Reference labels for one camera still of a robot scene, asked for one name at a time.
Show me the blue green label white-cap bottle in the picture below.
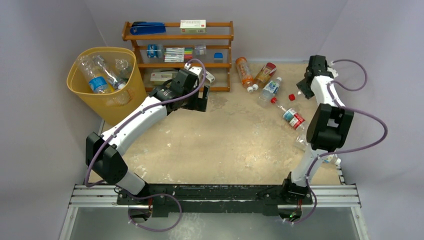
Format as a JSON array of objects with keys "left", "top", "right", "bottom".
[{"left": 258, "top": 77, "right": 283, "bottom": 108}]

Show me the orange label bottle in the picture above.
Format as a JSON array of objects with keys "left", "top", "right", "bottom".
[{"left": 235, "top": 57, "right": 254, "bottom": 93}]

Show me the red gold label bottle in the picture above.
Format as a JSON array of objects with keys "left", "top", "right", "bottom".
[{"left": 253, "top": 62, "right": 277, "bottom": 90}]

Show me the blue tape dispenser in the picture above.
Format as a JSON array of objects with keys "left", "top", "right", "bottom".
[{"left": 146, "top": 44, "right": 164, "bottom": 59}]

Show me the marker pen set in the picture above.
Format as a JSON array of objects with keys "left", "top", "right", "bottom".
[{"left": 164, "top": 47, "right": 194, "bottom": 63}]

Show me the red landscape label bottle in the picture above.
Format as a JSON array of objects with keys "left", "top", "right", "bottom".
[{"left": 270, "top": 97, "right": 309, "bottom": 151}]

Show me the yellow plastic bin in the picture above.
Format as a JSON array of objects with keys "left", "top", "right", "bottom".
[{"left": 66, "top": 46, "right": 148, "bottom": 127}]

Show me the dark green label bottle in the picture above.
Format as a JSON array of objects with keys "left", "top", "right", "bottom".
[{"left": 115, "top": 58, "right": 133, "bottom": 79}]

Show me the white red box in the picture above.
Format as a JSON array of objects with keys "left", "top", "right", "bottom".
[{"left": 179, "top": 19, "right": 207, "bottom": 34}]

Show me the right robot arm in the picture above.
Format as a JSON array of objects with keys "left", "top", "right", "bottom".
[{"left": 280, "top": 55, "right": 354, "bottom": 204}]

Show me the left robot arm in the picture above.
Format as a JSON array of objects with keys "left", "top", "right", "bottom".
[{"left": 84, "top": 64, "right": 209, "bottom": 205}]

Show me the blue eraser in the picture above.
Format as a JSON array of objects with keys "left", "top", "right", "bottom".
[{"left": 213, "top": 52, "right": 224, "bottom": 63}]

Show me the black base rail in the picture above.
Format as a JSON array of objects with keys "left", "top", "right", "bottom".
[{"left": 117, "top": 183, "right": 313, "bottom": 218}]

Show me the wooden shelf rack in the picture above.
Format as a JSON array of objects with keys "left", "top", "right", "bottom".
[{"left": 121, "top": 21, "right": 235, "bottom": 92}]

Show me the clear bottle white logo cap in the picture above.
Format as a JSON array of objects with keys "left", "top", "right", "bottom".
[{"left": 92, "top": 55, "right": 126, "bottom": 90}]

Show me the white stapler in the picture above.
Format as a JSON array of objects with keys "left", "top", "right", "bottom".
[{"left": 205, "top": 71, "right": 215, "bottom": 84}]

